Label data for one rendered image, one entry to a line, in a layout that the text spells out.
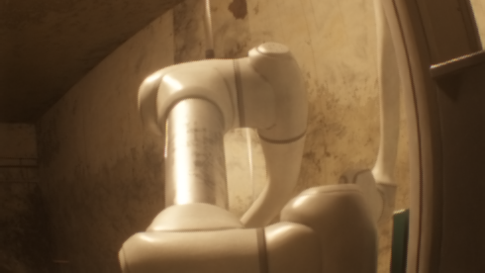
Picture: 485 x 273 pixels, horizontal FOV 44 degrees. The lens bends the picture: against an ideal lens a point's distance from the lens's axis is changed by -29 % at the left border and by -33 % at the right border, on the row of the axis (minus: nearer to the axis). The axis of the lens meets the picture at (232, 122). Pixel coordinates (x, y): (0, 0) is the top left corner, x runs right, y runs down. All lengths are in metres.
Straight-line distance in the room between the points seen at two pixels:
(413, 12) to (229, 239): 0.44
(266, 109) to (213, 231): 0.55
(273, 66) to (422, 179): 0.61
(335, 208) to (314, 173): 4.45
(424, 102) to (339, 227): 0.22
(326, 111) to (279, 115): 3.79
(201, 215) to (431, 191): 0.36
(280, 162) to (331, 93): 3.68
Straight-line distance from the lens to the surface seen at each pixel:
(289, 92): 1.58
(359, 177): 1.54
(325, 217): 1.03
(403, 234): 1.08
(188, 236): 1.06
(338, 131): 5.27
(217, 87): 1.54
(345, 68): 5.20
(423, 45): 1.09
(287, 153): 1.65
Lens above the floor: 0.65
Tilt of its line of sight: 10 degrees up
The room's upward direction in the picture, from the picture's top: 6 degrees counter-clockwise
